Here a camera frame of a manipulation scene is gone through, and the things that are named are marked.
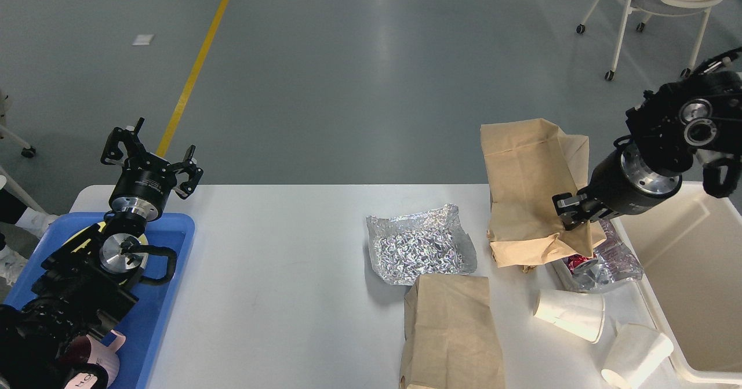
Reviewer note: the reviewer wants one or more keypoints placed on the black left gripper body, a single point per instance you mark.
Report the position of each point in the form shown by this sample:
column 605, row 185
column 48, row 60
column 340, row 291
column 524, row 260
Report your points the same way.
column 143, row 192

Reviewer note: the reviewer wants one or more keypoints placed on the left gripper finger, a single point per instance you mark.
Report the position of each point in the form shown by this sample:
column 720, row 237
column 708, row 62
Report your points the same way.
column 183, row 177
column 124, row 148

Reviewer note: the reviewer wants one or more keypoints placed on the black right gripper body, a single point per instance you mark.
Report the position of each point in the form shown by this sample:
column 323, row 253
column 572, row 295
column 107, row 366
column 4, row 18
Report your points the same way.
column 623, row 184

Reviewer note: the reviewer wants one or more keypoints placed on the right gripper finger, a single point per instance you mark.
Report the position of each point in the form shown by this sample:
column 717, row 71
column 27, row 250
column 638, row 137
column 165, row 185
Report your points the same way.
column 575, row 210

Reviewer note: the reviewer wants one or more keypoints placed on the brown paper bag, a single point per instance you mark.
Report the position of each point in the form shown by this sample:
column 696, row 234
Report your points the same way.
column 527, row 164
column 450, row 335

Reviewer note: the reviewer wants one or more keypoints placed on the pink ribbed mug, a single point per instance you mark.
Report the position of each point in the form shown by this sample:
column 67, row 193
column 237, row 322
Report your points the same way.
column 86, row 349

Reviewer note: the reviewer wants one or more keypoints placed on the yellow plastic plate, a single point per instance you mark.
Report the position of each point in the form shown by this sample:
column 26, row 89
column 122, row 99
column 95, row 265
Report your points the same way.
column 115, row 250

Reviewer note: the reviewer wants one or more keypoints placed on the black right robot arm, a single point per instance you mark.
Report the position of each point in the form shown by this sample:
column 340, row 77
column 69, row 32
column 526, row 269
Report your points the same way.
column 696, row 118

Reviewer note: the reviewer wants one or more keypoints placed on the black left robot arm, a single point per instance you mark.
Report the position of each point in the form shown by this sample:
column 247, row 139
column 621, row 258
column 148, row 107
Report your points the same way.
column 90, row 308

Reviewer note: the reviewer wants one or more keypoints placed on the beige plastic bin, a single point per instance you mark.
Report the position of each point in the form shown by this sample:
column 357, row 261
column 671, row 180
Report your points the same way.
column 689, row 249

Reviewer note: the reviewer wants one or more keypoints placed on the white paper cup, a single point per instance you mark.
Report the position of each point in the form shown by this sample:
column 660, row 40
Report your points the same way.
column 581, row 314
column 636, row 353

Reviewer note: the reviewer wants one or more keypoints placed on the person in black clothes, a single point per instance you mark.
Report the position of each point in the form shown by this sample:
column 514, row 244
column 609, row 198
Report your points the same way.
column 15, row 212

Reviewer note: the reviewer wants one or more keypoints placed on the blue plastic tray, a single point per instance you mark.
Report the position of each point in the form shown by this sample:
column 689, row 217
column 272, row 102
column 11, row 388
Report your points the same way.
column 144, row 326

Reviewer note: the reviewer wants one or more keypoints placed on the crumpled aluminium foil sheet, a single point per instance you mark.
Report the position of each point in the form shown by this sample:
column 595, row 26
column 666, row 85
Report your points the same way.
column 404, row 247

